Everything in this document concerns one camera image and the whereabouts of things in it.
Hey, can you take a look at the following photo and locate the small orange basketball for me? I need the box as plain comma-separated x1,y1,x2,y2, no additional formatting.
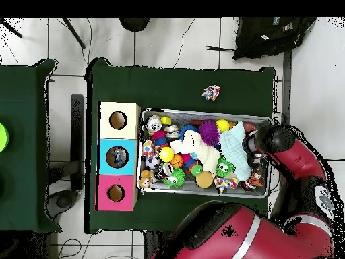
170,154,185,169

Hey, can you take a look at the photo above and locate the dark green table cloth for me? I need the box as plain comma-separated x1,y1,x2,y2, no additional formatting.
86,57,277,235
0,58,59,234

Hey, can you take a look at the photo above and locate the small brown football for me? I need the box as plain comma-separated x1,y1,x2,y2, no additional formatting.
242,121,259,134

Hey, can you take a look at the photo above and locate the mint green knitted cloth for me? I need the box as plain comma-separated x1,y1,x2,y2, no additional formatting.
219,121,253,183

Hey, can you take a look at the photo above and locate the cream knitted cloth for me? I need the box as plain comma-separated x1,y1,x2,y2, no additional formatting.
169,129,222,175

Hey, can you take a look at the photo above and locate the black backpack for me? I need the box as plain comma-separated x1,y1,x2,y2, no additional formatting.
232,17,318,60

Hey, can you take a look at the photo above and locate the green round object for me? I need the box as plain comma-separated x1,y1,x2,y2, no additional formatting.
0,121,10,154

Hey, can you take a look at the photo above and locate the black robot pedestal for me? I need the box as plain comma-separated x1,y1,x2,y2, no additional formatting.
141,231,176,259

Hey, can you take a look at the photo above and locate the clear mesh bin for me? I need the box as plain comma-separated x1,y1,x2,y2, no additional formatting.
137,107,273,200

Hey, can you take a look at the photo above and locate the wooden box with three holes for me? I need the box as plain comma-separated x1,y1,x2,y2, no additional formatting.
96,101,142,212

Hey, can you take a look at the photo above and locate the colourful patchwork cloth scrap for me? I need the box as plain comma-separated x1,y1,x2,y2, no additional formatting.
201,84,221,102

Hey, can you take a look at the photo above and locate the colourful polka dot cloth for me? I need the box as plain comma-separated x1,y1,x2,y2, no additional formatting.
214,175,240,194

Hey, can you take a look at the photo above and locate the purple spiky ball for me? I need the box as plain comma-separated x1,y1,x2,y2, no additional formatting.
199,119,221,148

